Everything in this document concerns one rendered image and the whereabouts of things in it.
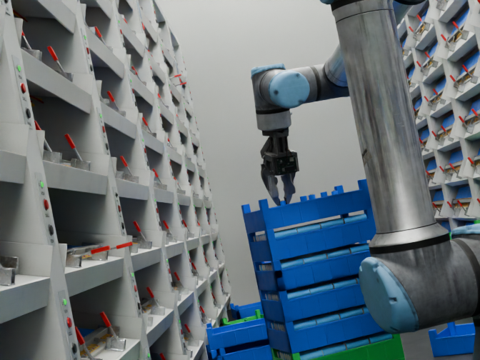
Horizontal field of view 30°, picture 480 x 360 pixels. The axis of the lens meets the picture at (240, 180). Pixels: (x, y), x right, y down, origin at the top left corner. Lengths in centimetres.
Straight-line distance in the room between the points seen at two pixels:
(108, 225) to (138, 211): 70
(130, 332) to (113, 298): 9
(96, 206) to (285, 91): 53
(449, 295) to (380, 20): 51
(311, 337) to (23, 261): 105
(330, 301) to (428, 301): 73
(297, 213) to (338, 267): 18
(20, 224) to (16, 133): 15
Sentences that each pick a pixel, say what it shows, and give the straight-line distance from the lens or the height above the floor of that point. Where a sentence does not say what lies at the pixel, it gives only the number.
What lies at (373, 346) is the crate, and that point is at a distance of 240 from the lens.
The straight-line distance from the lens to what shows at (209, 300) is 425.
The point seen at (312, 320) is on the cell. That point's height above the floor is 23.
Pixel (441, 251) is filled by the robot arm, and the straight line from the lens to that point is 166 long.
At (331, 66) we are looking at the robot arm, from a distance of 217.
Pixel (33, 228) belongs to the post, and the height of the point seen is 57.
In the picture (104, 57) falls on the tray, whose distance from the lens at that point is 258.
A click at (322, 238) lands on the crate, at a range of 234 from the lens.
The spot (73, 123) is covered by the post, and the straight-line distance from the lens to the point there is 218.
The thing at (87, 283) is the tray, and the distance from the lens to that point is 176.
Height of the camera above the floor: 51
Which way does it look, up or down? 3 degrees up
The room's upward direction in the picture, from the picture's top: 12 degrees counter-clockwise
